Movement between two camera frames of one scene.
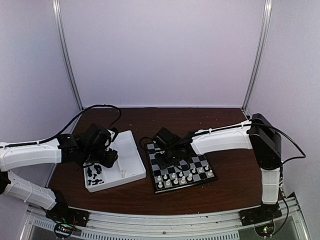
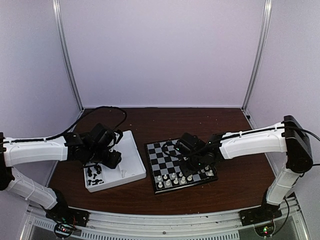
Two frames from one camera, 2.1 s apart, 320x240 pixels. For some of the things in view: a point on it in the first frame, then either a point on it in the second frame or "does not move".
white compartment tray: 129,166 does not move
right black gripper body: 170,161 -> 196,166
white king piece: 189,178 does not move
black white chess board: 201,170 does not move
